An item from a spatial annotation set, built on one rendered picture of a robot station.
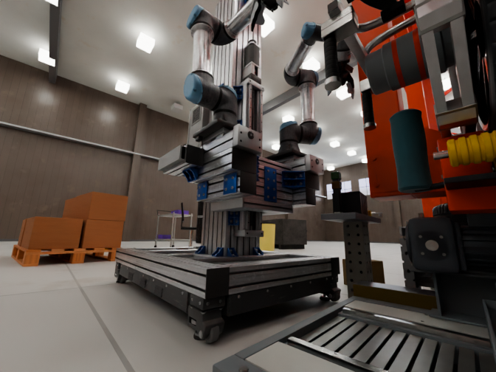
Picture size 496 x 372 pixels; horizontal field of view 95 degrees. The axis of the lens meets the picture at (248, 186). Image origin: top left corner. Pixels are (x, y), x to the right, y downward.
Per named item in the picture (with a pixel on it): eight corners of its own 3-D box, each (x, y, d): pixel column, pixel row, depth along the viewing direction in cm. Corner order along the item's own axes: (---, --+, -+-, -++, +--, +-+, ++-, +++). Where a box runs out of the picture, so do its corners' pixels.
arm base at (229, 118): (202, 133, 112) (204, 115, 114) (227, 142, 121) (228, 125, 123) (220, 122, 100) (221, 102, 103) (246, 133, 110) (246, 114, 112)
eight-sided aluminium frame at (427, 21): (483, 77, 35) (429, -156, 46) (428, 94, 39) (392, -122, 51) (474, 162, 73) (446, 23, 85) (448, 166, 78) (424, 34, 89)
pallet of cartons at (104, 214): (85, 253, 372) (94, 204, 389) (129, 260, 292) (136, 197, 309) (-2, 257, 294) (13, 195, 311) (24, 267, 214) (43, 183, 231)
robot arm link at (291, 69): (277, 71, 161) (306, 12, 113) (292, 74, 163) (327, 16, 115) (277, 87, 160) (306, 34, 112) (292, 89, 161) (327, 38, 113)
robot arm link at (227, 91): (242, 114, 112) (242, 90, 115) (219, 104, 104) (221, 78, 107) (227, 123, 121) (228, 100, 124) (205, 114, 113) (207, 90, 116)
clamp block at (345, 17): (353, 18, 60) (351, 2, 61) (320, 38, 66) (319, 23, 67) (359, 31, 64) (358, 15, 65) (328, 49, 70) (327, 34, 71)
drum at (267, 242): (266, 251, 508) (267, 221, 522) (254, 250, 538) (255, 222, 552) (279, 250, 535) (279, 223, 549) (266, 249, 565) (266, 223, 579)
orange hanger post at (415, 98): (443, 221, 232) (411, 23, 285) (420, 221, 246) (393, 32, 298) (445, 221, 246) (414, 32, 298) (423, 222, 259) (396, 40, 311)
